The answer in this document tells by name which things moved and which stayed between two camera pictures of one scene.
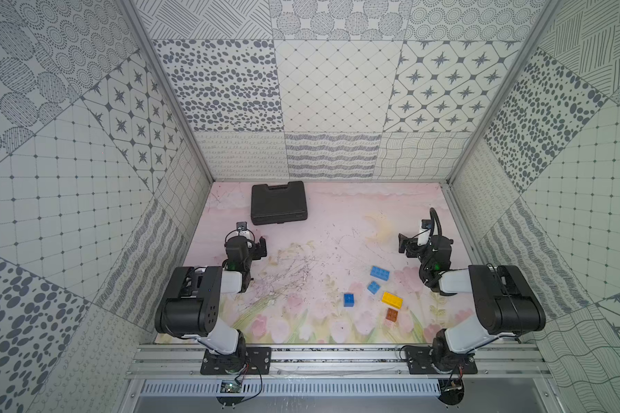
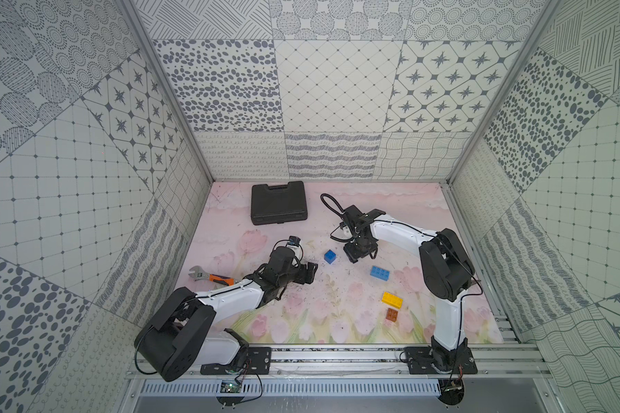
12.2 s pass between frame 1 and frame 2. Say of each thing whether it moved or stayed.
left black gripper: moved
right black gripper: moved
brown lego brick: stayed
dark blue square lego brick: moved
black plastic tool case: stayed
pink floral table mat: stayed
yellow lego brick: stayed
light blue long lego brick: stayed
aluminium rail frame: stayed
